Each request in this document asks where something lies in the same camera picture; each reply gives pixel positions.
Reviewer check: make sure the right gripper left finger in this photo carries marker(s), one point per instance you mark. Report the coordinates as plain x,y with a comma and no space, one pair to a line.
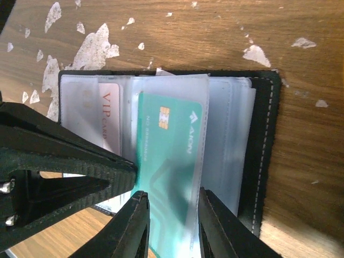
126,234

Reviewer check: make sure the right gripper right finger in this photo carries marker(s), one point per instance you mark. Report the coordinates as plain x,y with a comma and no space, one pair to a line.
221,234

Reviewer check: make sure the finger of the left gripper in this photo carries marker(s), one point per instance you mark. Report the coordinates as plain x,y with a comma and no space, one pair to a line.
34,203
23,129

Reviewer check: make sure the white red VIP card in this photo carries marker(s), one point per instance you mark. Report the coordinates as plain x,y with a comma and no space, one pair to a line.
110,101

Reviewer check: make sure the black leather card holder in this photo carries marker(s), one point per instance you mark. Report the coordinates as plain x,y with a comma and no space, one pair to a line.
239,139

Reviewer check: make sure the teal credit card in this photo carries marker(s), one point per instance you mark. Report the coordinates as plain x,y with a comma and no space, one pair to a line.
168,135

